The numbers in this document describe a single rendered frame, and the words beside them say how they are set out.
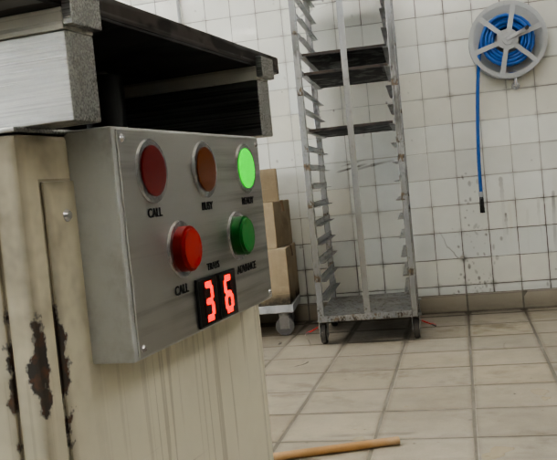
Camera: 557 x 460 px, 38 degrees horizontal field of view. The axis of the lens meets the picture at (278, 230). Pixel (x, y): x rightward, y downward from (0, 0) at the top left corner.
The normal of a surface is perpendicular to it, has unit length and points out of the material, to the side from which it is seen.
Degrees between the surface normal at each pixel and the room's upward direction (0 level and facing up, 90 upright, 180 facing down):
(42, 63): 90
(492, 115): 90
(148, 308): 90
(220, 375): 90
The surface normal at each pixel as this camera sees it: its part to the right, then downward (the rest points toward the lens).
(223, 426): 0.94, -0.07
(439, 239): -0.22, 0.07
